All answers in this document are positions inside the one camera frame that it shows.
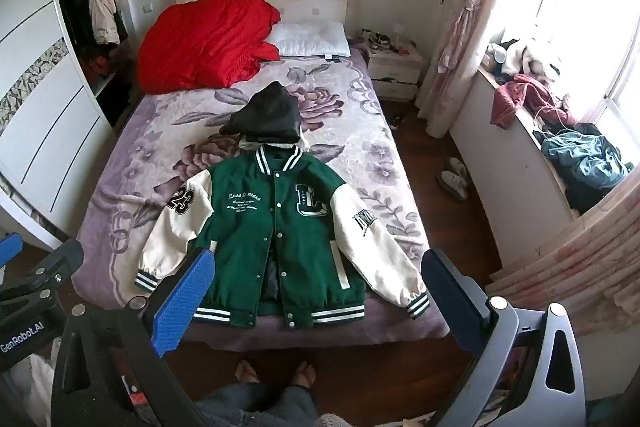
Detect person's left foot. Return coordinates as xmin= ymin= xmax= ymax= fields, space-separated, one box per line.
xmin=235 ymin=359 xmax=261 ymax=386

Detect black jacket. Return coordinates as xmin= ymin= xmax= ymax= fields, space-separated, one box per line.
xmin=227 ymin=81 xmax=312 ymax=152

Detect dark teal garment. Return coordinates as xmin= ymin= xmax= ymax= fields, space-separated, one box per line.
xmin=532 ymin=122 xmax=635 ymax=212

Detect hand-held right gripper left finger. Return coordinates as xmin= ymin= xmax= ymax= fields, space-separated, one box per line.
xmin=50 ymin=247 xmax=217 ymax=427

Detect maroon garment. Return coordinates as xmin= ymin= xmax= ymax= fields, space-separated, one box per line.
xmin=490 ymin=74 xmax=571 ymax=130

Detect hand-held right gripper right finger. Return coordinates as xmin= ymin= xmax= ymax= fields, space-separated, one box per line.
xmin=420 ymin=248 xmax=587 ymax=427

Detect white wardrobe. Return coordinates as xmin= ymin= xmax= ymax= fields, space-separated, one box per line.
xmin=0 ymin=0 xmax=138 ymax=253

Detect white cloth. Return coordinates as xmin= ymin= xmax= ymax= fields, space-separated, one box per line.
xmin=0 ymin=347 xmax=63 ymax=427

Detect white nightstand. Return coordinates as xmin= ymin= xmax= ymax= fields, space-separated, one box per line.
xmin=367 ymin=44 xmax=426 ymax=104

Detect white pillow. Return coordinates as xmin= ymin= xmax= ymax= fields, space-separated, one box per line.
xmin=265 ymin=21 xmax=352 ymax=58

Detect white slipper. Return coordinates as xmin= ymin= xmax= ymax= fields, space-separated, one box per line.
xmin=447 ymin=157 xmax=472 ymax=182
xmin=436 ymin=170 xmax=470 ymax=201

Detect dark small clutter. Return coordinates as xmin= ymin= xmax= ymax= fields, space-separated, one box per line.
xmin=361 ymin=29 xmax=391 ymax=50

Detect person's right foot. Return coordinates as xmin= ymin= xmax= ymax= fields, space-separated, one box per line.
xmin=292 ymin=361 xmax=318 ymax=389

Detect red folded clothes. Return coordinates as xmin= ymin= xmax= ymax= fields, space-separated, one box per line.
xmin=82 ymin=54 xmax=113 ymax=82

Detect dark hanging clothes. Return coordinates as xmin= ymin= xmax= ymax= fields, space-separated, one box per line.
xmin=52 ymin=0 xmax=96 ymax=58

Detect red cloth garment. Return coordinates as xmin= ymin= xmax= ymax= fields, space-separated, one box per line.
xmin=136 ymin=0 xmax=282 ymax=95

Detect pink floral curtain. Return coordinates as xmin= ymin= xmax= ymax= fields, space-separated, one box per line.
xmin=417 ymin=0 xmax=523 ymax=138
xmin=487 ymin=177 xmax=640 ymax=403

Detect person's grey pants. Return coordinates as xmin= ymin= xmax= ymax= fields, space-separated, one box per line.
xmin=192 ymin=382 xmax=351 ymax=427

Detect person's foot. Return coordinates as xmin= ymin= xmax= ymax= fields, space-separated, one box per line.
xmin=235 ymin=359 xmax=261 ymax=386
xmin=292 ymin=361 xmax=318 ymax=389

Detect green varsity jacket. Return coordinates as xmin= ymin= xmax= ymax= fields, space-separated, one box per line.
xmin=134 ymin=144 xmax=432 ymax=328

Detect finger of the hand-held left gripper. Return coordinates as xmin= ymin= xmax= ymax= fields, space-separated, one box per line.
xmin=0 ymin=239 xmax=85 ymax=308
xmin=0 ymin=233 xmax=23 ymax=270

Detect white clothes pile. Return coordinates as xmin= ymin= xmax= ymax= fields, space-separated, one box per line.
xmin=485 ymin=38 xmax=561 ymax=80

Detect lavender floral blanket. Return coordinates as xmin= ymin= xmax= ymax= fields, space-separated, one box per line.
xmin=72 ymin=49 xmax=451 ymax=350

